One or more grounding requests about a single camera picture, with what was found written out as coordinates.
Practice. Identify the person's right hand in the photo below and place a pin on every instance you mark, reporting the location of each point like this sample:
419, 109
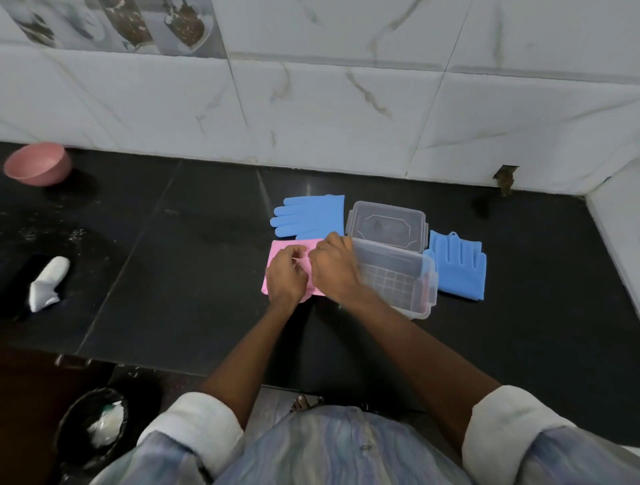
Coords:
335, 267

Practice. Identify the person's left hand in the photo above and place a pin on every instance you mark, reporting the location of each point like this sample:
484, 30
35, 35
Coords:
285, 280

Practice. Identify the blue rubber glove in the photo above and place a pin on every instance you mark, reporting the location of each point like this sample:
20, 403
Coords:
312, 217
460, 270

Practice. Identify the transparent plastic box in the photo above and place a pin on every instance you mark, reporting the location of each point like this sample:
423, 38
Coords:
395, 280

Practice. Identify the transparent box lid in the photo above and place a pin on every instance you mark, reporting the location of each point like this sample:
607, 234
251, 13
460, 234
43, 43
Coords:
385, 225

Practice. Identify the person's right forearm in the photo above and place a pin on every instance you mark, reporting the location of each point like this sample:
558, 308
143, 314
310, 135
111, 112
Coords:
425, 365

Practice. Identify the person's left forearm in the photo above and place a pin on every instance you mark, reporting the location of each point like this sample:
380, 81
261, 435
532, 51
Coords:
250, 365

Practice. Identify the person's foot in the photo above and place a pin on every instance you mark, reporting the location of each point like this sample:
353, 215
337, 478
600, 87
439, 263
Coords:
302, 403

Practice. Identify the blue streaked shirt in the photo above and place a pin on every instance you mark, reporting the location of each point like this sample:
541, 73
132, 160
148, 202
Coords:
340, 449

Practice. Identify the white crumpled paper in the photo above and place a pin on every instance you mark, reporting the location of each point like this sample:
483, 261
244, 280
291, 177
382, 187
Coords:
106, 424

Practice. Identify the white squeezed tube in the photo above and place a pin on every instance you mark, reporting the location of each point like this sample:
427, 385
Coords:
47, 285

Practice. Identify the black trash bin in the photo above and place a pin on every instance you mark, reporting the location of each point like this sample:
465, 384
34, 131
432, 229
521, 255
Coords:
70, 434

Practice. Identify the black phone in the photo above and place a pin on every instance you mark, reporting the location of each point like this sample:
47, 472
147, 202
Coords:
15, 287

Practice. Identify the pink bowl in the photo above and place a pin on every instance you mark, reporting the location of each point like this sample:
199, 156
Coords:
37, 165

